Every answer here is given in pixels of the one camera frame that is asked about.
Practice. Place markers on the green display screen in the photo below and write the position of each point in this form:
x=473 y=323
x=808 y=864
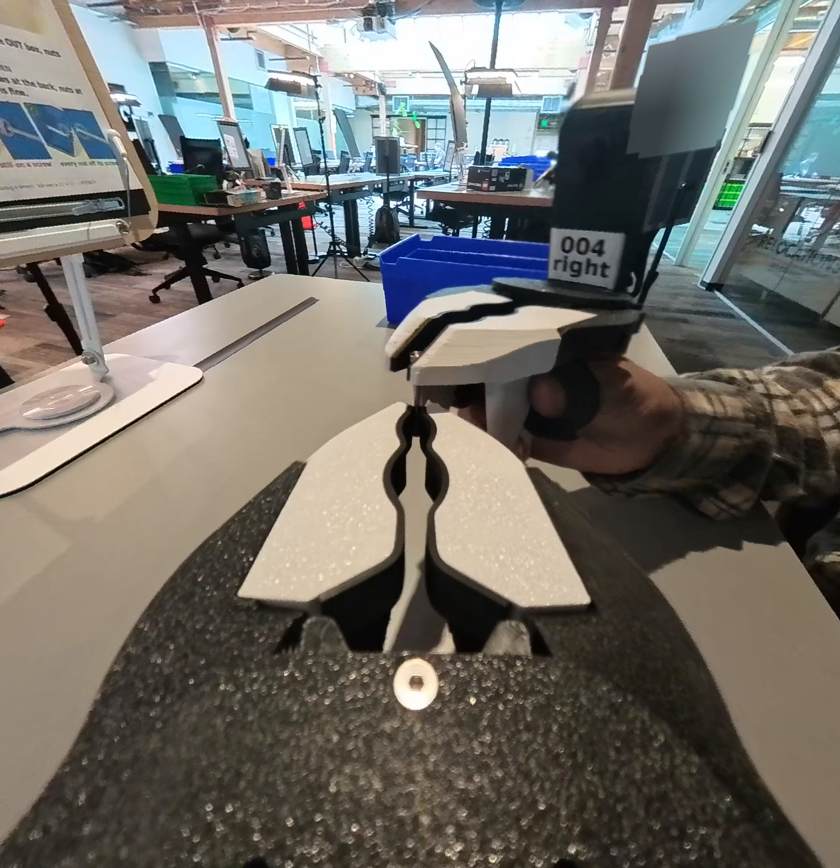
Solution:
x=728 y=193

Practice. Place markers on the black tripod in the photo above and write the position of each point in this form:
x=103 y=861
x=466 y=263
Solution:
x=332 y=234

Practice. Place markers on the instruction sign board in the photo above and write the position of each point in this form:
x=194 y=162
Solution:
x=40 y=102

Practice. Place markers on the blue plastic bin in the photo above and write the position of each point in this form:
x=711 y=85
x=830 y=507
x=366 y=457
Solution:
x=460 y=278

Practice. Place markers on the black light panel on stand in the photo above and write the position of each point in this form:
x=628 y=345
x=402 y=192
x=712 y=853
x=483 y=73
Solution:
x=387 y=154

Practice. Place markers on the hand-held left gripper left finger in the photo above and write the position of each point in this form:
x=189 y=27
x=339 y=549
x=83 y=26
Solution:
x=325 y=529

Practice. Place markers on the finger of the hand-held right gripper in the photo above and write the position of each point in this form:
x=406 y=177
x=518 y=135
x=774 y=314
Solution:
x=437 y=308
x=487 y=352

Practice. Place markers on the wooden office desk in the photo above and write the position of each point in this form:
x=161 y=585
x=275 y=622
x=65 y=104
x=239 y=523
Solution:
x=257 y=200
x=487 y=196

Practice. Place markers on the white tablet stand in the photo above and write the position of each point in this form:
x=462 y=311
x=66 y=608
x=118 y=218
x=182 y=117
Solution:
x=155 y=378

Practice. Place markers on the person's right hand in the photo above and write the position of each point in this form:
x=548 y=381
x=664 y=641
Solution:
x=636 y=420

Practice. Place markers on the curved black panel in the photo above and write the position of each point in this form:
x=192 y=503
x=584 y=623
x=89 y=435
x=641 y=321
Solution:
x=453 y=88

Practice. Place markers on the person's right forearm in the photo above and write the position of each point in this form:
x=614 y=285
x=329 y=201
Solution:
x=765 y=420

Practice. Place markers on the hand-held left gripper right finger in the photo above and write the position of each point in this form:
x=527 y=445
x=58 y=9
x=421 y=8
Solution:
x=508 y=536

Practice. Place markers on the black light panel on tripod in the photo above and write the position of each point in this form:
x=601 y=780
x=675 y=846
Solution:
x=691 y=190

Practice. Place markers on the black computer monitor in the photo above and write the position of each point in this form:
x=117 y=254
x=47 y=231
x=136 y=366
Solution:
x=233 y=144
x=201 y=157

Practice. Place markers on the green plastic bin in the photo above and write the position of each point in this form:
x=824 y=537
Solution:
x=182 y=188

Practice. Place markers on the black office chair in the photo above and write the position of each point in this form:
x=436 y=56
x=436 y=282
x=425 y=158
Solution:
x=196 y=244

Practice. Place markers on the black cardboard box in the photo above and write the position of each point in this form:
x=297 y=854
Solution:
x=500 y=178

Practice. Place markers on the silver bolt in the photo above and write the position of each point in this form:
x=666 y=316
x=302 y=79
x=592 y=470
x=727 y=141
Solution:
x=418 y=355

